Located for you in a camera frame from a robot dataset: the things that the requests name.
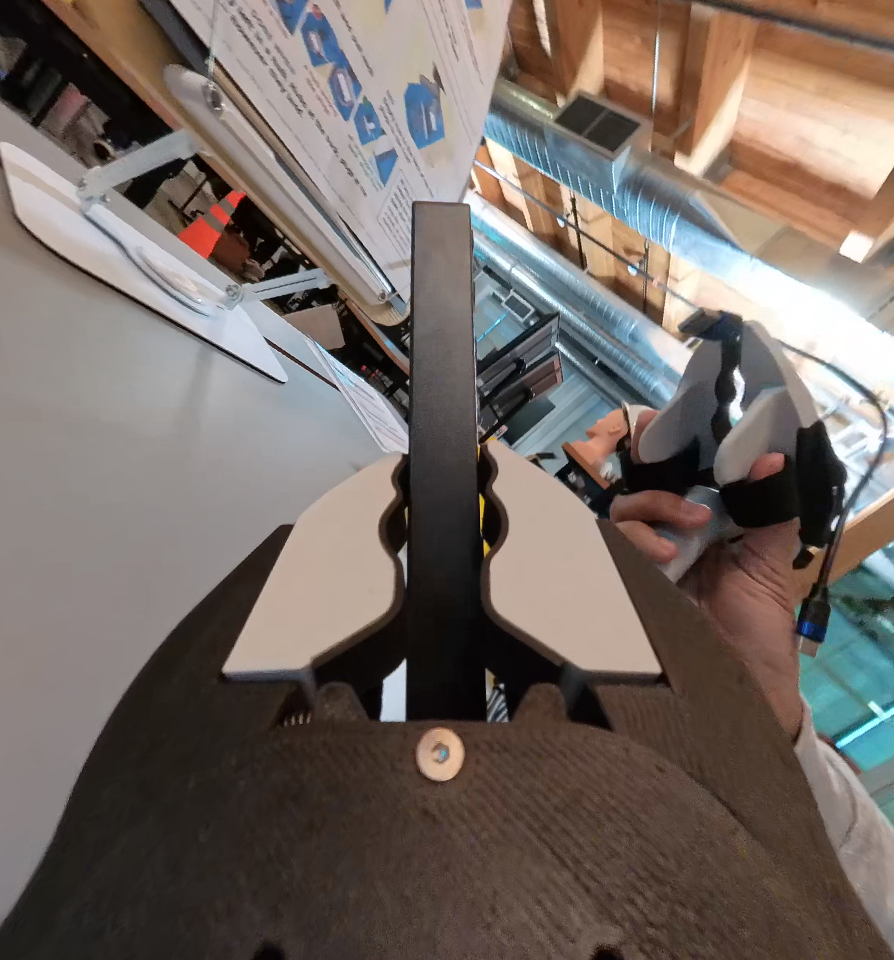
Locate orange safety cone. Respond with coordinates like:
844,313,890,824
175,189,249,258

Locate mannequin head white hard hat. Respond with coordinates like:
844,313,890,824
563,403,654,492

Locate metal air duct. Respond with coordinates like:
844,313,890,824
469,78,793,391

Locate grey desk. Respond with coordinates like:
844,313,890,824
0,78,411,946

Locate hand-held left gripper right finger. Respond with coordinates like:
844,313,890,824
483,442,665,684

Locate black monitor rack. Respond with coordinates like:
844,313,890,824
477,309,566,444

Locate black USB hub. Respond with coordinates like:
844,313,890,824
404,200,491,723

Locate instruction sheet on white stand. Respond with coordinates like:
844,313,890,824
42,0,418,354

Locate black braided cable blue plugs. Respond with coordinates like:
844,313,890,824
678,309,892,660

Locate white paper sheet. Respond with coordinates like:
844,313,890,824
304,336,411,456

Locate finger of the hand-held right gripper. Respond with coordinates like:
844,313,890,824
711,319,821,489
634,345,722,466

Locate person's right forearm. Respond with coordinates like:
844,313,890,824
790,705,894,960

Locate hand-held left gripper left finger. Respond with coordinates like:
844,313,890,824
222,452,411,682

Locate person's right hand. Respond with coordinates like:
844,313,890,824
609,452,812,745

